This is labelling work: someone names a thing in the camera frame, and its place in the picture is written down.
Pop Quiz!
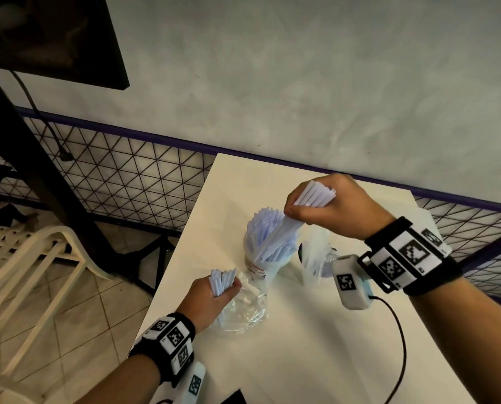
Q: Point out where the black television cable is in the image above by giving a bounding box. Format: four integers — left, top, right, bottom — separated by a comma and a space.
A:
8, 70, 75, 163

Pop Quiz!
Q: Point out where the purple framed wire mesh fence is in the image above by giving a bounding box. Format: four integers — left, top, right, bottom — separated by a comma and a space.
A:
0, 106, 501, 301

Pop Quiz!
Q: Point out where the white plastic chair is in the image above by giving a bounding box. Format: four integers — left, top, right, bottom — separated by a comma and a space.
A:
0, 222, 113, 404

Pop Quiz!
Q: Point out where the clear plastic cup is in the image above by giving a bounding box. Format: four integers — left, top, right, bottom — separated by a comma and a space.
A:
243, 222, 300, 283

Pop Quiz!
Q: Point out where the clear plastic bag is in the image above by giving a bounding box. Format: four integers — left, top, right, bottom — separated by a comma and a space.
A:
216, 271, 271, 336

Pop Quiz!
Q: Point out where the black wall television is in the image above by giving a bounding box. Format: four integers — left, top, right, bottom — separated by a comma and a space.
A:
0, 0, 130, 90

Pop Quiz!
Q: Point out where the clear acrylic sign stand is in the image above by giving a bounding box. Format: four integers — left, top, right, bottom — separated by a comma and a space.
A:
299, 224, 340, 287

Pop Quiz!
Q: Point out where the person's right forearm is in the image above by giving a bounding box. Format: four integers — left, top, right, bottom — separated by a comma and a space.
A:
406, 277, 501, 404

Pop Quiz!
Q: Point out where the black flat object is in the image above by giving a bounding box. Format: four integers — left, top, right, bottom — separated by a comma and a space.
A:
221, 389, 248, 404

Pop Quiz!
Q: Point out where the person's right hand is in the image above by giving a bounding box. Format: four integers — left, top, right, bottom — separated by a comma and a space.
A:
283, 173, 397, 242

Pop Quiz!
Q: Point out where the black camera cable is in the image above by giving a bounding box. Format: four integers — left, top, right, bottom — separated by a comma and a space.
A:
368, 295, 408, 404

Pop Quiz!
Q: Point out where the bundle of white straws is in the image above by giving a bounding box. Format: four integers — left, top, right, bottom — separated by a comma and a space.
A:
209, 268, 237, 297

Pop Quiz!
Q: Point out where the person's left hand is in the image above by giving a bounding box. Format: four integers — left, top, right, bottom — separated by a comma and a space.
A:
175, 275, 243, 334

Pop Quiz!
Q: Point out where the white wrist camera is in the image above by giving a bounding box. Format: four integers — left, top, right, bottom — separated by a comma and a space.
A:
149, 361, 206, 404
332, 255, 375, 311

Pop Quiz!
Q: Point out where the black marker wristband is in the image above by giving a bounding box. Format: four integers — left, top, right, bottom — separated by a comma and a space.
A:
357, 216, 464, 297
128, 311, 197, 388

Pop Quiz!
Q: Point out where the handful of white straws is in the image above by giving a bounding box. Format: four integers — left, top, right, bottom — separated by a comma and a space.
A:
254, 180, 337, 264

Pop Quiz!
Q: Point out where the dark wooden post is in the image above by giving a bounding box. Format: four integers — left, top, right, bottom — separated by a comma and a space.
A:
0, 69, 180, 292

